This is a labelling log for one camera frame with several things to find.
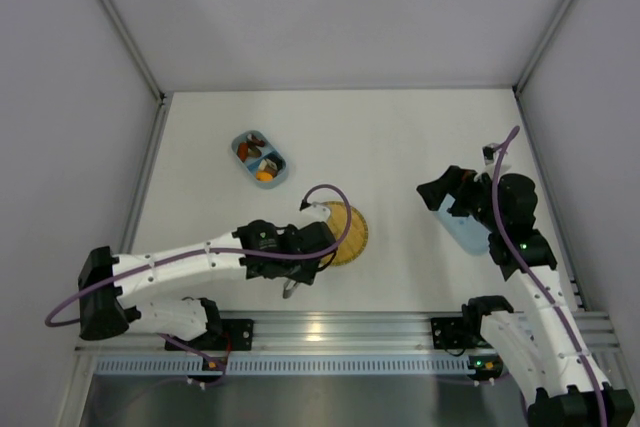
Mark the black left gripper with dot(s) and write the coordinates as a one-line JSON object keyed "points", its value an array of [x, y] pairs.
{"points": [[310, 257]]}

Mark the slotted grey cable duct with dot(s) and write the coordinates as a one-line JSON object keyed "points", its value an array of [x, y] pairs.
{"points": [[285, 365]]}

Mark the round bamboo plate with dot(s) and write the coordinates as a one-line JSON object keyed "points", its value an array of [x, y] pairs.
{"points": [[356, 239]]}

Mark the metal tongs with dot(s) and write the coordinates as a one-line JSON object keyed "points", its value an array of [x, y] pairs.
{"points": [[289, 288]]}

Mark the dark grilled fish food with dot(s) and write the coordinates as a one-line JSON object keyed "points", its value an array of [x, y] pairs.
{"points": [[254, 140]]}

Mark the light blue lunch box lid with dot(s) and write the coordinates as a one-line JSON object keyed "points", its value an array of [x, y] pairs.
{"points": [[469, 234]]}

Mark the light blue lunch box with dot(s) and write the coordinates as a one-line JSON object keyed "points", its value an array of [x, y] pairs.
{"points": [[250, 166]]}

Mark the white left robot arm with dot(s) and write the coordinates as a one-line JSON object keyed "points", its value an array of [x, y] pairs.
{"points": [[153, 293]]}

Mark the orange fish-shaped food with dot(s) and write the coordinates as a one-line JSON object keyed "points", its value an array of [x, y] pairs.
{"points": [[264, 176]]}

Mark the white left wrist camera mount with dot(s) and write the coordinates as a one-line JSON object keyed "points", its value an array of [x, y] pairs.
{"points": [[314, 211]]}

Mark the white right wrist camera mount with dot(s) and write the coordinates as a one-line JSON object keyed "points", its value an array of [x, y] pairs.
{"points": [[494, 163]]}

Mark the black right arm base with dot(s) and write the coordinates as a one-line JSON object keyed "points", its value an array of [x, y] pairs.
{"points": [[452, 334]]}

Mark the rice sushi roll piece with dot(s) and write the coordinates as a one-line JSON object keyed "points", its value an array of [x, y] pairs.
{"points": [[274, 163]]}

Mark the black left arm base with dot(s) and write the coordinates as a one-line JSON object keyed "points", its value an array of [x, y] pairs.
{"points": [[236, 335]]}

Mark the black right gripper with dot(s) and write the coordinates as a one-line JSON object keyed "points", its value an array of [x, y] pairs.
{"points": [[454, 192]]}

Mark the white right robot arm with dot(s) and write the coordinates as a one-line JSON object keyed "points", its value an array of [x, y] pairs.
{"points": [[531, 328]]}

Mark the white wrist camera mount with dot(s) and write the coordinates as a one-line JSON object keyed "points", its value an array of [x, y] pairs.
{"points": [[314, 211], [494, 163]]}

